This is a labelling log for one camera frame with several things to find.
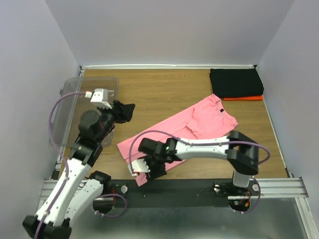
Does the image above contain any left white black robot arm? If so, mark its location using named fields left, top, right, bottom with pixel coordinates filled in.
left=22, top=100, right=135, bottom=239

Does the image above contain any aluminium frame rail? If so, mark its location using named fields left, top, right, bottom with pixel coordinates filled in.
left=28, top=176, right=319, bottom=239

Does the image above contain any clear plastic bin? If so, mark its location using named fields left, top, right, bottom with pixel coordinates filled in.
left=51, top=77, right=119, bottom=147

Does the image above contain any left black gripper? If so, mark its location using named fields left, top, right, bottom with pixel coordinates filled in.
left=97, top=100, right=136, bottom=143

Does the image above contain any folded black t shirt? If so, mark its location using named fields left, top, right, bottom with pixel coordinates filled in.
left=209, top=68, right=264, bottom=98

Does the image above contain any pink t shirt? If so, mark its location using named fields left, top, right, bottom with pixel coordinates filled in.
left=116, top=94, right=239, bottom=187

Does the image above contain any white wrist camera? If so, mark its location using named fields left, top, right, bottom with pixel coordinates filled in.
left=84, top=88, right=115, bottom=109
left=128, top=159, right=150, bottom=177

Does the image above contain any folded orange t shirt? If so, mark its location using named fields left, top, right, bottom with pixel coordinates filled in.
left=223, top=95, right=263, bottom=101

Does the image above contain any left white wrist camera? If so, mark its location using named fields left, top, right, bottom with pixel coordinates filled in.
left=84, top=88, right=115, bottom=109

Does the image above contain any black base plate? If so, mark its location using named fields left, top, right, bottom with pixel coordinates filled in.
left=93, top=179, right=260, bottom=215

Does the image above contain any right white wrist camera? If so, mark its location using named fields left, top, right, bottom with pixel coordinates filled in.
left=128, top=159, right=150, bottom=177

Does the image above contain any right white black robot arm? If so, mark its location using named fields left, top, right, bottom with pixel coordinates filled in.
left=132, top=131, right=259, bottom=195

